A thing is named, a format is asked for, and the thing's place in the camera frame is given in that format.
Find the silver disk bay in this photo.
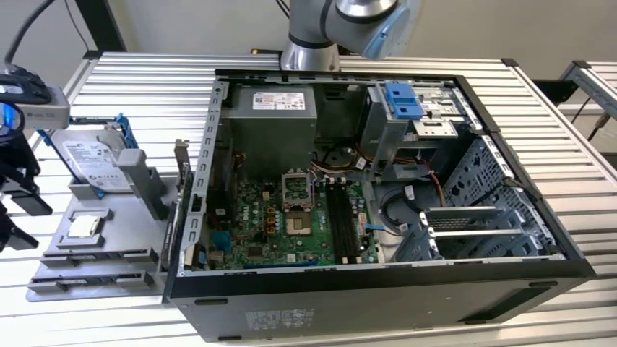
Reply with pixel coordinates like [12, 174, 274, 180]
[391, 205, 567, 262]

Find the coloured power wire bundle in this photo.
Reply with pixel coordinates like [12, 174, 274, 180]
[307, 142, 386, 178]

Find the long blue expansion slot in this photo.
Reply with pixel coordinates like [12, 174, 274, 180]
[242, 259, 322, 270]

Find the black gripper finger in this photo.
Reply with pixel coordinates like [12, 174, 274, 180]
[0, 204, 40, 252]
[8, 190, 54, 218]

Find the aluminium slat side table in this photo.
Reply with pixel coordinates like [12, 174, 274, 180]
[558, 60, 617, 122]

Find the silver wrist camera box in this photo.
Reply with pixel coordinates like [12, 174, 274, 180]
[0, 64, 72, 130]

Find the black case fan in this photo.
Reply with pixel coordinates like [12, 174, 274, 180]
[210, 139, 238, 198]

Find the orange wire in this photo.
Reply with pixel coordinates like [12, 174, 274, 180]
[426, 168, 447, 209]

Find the black upright post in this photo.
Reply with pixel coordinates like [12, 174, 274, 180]
[74, 0, 126, 53]

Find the RAM slot with white clips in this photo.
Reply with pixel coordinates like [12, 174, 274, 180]
[329, 176, 353, 265]
[341, 176, 366, 265]

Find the grey parts rack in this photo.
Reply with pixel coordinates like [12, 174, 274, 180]
[22, 147, 197, 303]

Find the hard disk in blue carrier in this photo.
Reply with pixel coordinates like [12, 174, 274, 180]
[36, 112, 141, 199]

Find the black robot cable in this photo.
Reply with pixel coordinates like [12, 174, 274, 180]
[2, 0, 54, 68]

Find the black PC case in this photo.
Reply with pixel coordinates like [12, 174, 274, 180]
[161, 68, 598, 343]

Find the green motherboard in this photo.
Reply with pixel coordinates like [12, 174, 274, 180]
[206, 176, 382, 270]

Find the blue plastic drive latch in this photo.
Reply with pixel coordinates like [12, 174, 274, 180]
[385, 82, 419, 120]

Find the thin cable with plug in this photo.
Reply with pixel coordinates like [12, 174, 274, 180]
[586, 112, 609, 141]

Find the grey power supply unit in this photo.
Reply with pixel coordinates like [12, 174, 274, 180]
[224, 85, 318, 175]

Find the silver CPU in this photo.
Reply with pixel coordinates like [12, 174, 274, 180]
[65, 215, 102, 238]

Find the black frame bracket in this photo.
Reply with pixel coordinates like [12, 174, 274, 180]
[531, 78, 574, 106]

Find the grey metal drive cage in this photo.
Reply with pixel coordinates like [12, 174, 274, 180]
[358, 80, 478, 184]

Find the metal socket cover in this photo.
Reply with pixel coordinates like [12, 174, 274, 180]
[281, 173, 315, 212]

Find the CPU socket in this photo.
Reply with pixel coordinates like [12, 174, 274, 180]
[283, 210, 315, 236]

